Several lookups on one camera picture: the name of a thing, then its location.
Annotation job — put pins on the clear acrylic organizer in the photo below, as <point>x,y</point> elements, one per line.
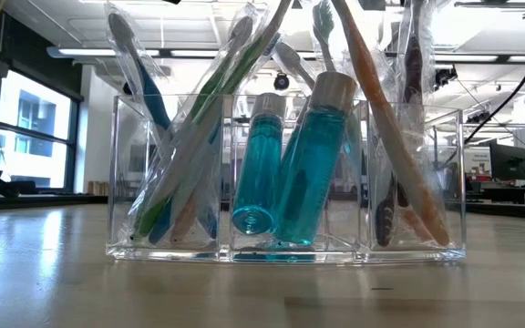
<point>171,253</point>

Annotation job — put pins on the low black desk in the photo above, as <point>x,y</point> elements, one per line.
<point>16,187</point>

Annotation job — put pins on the orange white toothbrush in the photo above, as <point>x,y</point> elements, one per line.
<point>390,136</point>
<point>185,218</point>

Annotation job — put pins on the large dark framed window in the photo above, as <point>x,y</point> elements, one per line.
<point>30,132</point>

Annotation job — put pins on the long ceiling light strip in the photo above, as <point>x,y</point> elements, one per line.
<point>89,53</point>

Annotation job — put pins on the black monitor on arm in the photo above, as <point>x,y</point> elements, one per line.
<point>508,161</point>

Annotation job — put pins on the pale white toothbrush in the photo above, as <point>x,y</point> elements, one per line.
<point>292,61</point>

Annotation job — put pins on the black round ceiling spotlight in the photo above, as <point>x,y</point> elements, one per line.
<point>127,89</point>
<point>442,75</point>
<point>281,82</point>

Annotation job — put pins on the green white toothbrush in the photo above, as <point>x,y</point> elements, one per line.
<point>208,98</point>
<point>249,59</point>

